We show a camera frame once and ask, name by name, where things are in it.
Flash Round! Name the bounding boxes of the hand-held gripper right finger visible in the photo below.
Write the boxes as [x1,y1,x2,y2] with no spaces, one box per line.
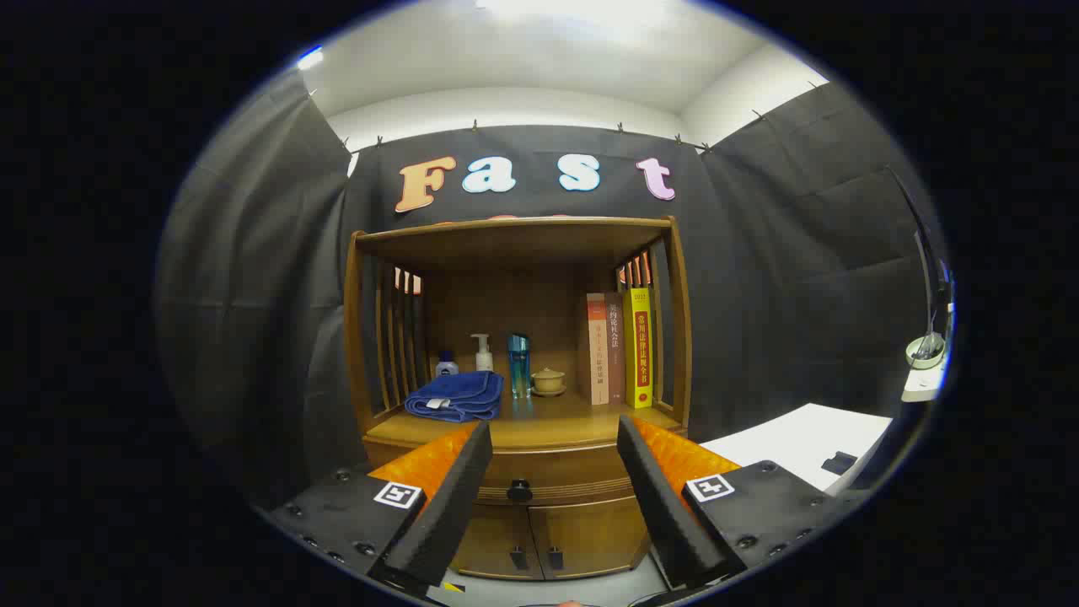
[616,413,869,591]

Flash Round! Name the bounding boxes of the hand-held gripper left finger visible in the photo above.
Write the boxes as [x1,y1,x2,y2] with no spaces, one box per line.
[268,420,494,601]

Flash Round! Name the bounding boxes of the wooden drawer with black knob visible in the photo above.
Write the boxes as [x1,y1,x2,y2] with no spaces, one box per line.
[364,434,685,507]

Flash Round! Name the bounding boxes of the wooden cabinet door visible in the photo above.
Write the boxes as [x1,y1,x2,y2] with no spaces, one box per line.
[529,497,652,581]
[451,504,545,581]

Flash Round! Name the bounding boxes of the wooden countertop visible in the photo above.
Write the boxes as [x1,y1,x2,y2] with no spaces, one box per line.
[364,392,682,450]

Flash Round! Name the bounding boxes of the wooden cabinet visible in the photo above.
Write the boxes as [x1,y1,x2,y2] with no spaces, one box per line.
[343,216,694,583]

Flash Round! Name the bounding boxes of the blue folded towel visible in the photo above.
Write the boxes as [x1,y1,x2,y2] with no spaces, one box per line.
[405,371,505,423]

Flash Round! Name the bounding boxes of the white desk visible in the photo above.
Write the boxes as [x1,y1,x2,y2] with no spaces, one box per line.
[700,403,894,494]

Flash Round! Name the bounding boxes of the tall blue bottle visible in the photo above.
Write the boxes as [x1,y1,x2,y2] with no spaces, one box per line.
[507,334,533,400]

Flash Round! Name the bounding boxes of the yellow book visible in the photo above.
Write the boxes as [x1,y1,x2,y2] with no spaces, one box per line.
[622,288,654,410]

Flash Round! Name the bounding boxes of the brown book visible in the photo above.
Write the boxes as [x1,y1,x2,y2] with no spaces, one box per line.
[604,293,626,403]

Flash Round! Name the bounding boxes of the beige orange book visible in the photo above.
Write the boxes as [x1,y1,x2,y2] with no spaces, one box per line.
[587,293,609,406]

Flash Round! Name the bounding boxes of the black backdrop cloth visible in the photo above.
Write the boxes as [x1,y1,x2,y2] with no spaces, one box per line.
[154,67,953,511]

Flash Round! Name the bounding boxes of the white side shelf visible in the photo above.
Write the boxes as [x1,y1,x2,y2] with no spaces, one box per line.
[900,363,952,403]

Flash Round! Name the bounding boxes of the desk lamp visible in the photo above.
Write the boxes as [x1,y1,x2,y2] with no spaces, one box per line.
[885,164,955,372]

